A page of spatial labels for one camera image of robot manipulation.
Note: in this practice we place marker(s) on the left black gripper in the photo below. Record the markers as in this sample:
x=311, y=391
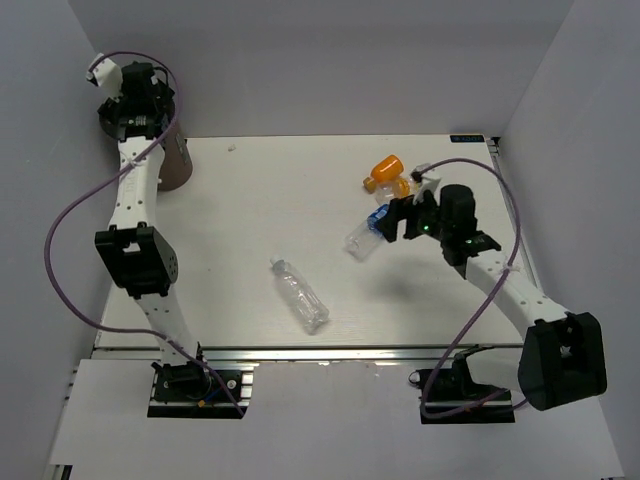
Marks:
x=119, y=109

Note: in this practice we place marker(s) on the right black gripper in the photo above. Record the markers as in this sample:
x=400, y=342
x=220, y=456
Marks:
x=399, y=210

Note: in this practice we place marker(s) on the orange bottle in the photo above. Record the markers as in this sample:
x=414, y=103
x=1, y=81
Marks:
x=385, y=171

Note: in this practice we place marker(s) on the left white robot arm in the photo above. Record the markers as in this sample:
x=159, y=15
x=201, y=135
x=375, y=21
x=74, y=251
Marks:
x=137, y=256

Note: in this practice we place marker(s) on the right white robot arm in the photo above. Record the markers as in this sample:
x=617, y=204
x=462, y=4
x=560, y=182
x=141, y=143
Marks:
x=561, y=360

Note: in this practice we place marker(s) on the brown cylindrical bin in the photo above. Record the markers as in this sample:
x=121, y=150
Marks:
x=177, y=166

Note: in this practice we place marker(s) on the blue table label sticker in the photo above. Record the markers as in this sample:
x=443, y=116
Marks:
x=467, y=138

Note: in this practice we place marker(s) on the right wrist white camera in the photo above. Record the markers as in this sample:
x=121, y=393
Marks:
x=427, y=182

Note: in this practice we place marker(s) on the wrist white camera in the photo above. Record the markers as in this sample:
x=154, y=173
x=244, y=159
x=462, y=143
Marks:
x=105, y=74
x=427, y=182

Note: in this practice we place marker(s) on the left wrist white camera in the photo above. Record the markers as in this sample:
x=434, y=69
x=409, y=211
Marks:
x=105, y=74

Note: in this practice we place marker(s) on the aluminium rail frame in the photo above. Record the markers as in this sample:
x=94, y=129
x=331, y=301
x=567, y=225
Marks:
x=337, y=404

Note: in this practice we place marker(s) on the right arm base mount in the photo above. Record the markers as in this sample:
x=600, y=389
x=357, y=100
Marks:
x=454, y=399

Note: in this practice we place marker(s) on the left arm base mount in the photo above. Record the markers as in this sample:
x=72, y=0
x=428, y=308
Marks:
x=189, y=392

